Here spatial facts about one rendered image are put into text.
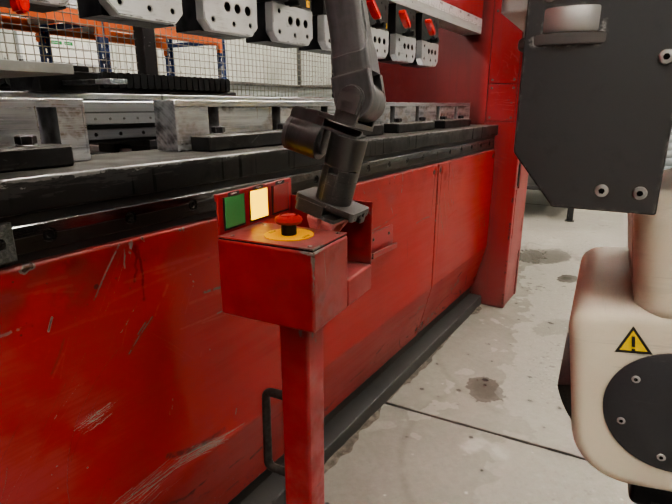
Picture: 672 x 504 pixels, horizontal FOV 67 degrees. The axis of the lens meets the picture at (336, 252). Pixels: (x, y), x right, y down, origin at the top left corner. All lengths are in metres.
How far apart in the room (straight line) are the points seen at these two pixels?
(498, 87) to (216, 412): 1.90
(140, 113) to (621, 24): 1.06
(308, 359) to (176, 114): 0.51
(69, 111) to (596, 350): 0.78
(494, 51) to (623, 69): 2.09
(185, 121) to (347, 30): 0.40
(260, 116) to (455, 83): 1.49
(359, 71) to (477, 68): 1.79
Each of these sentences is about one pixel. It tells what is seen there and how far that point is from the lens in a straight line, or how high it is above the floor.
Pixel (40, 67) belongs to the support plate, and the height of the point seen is 0.99.
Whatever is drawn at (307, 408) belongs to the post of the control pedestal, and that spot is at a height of 0.48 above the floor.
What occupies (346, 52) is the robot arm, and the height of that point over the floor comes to 1.03.
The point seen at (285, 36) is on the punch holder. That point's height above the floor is 1.11.
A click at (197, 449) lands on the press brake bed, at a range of 1.06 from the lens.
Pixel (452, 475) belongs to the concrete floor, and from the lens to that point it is 1.52.
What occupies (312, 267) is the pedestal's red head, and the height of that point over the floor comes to 0.76.
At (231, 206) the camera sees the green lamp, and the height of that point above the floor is 0.82.
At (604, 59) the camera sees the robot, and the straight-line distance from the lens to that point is 0.41.
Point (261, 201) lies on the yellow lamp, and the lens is 0.81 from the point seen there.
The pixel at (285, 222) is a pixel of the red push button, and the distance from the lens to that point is 0.71.
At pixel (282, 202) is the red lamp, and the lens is 0.86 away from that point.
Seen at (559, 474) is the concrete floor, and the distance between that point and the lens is 1.61.
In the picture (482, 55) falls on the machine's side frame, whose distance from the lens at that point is 2.50.
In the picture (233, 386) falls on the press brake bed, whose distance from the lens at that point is 1.06.
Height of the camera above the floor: 0.96
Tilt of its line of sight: 16 degrees down
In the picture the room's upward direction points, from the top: straight up
